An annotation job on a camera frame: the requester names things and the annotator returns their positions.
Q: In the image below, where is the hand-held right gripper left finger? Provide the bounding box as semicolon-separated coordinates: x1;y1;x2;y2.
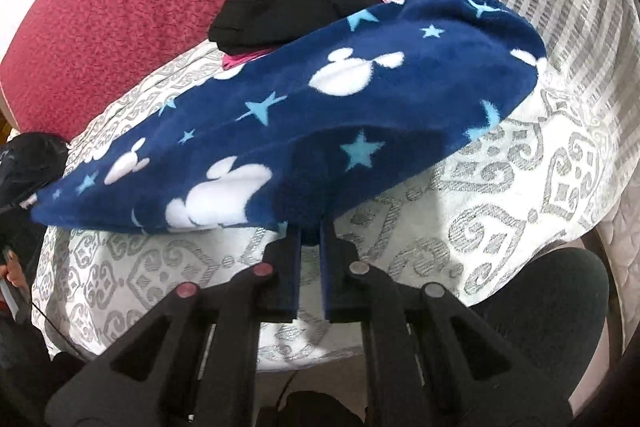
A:
47;227;302;427

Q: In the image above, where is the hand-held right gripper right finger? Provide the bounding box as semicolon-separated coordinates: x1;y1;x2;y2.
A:
320;221;574;427

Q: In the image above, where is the blue star fleece blanket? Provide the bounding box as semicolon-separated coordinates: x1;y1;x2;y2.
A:
30;0;549;249

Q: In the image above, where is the person's left hand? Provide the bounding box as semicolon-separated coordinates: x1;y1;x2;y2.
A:
0;252;32;308

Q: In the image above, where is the white grey patterned bedspread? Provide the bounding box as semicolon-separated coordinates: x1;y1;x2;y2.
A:
30;0;632;374

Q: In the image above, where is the red fleece blanket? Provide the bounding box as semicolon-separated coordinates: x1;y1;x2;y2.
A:
0;0;342;134

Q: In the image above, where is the person's leg in dark trousers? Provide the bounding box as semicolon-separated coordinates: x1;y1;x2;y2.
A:
469;249;612;409

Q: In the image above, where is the black folded garment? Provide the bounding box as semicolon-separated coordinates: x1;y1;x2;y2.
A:
207;0;384;56

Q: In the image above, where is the white quilted mattress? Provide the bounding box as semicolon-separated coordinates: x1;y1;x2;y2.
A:
594;201;640;309

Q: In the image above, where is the thin black cable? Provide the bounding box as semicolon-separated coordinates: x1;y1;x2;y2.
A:
29;301;92;362

